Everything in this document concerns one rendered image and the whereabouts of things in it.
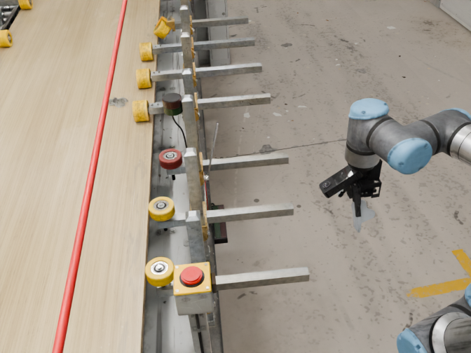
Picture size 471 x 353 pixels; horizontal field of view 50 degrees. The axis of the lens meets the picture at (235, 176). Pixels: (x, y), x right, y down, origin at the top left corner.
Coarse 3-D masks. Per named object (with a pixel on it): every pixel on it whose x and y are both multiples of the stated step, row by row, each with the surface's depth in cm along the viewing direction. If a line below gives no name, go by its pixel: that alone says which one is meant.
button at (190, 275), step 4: (188, 268) 96; (192, 268) 96; (196, 268) 96; (184, 272) 95; (188, 272) 95; (192, 272) 95; (196, 272) 95; (200, 272) 95; (184, 276) 94; (188, 276) 94; (192, 276) 94; (196, 276) 94; (200, 276) 95; (184, 280) 94; (188, 280) 94; (192, 280) 94; (196, 280) 94
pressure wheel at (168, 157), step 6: (168, 150) 179; (174, 150) 179; (162, 156) 176; (168, 156) 176; (174, 156) 176; (180, 156) 176; (162, 162) 175; (168, 162) 174; (174, 162) 174; (180, 162) 176; (168, 168) 175; (174, 168) 176; (174, 174) 182
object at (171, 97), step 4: (164, 96) 158; (168, 96) 158; (172, 96) 158; (176, 96) 158; (164, 100) 156; (168, 100) 156; (172, 100) 156; (176, 100) 156; (172, 116) 162; (176, 124) 163; (180, 128) 164; (184, 136) 166; (184, 140) 167
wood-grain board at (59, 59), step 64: (64, 0) 295; (128, 0) 291; (0, 64) 236; (64, 64) 233; (128, 64) 231; (0, 128) 195; (64, 128) 193; (128, 128) 191; (0, 192) 166; (64, 192) 165; (128, 192) 164; (0, 256) 145; (64, 256) 144; (128, 256) 143; (0, 320) 128; (128, 320) 127
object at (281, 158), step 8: (208, 160) 181; (216, 160) 180; (224, 160) 180; (232, 160) 180; (240, 160) 180; (248, 160) 180; (256, 160) 180; (264, 160) 180; (272, 160) 180; (280, 160) 181; (288, 160) 181; (184, 168) 179; (216, 168) 180; (224, 168) 181; (232, 168) 181
